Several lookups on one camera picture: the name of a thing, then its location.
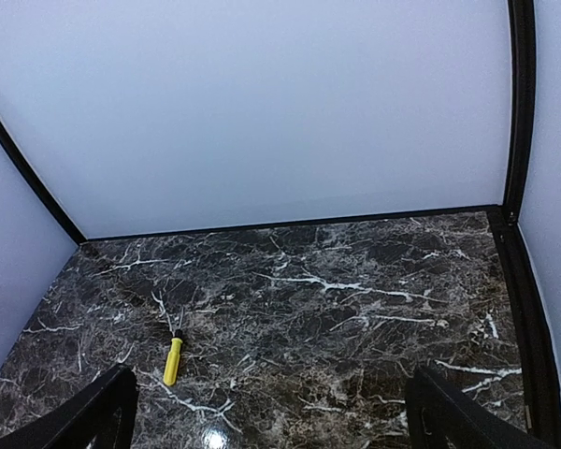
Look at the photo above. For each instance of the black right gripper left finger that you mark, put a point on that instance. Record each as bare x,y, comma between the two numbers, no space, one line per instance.
102,415

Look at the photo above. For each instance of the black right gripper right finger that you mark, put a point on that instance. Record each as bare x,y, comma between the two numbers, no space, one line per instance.
440,414

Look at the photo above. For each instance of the yellow handled screwdriver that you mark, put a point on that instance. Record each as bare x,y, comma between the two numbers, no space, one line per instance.
173,357

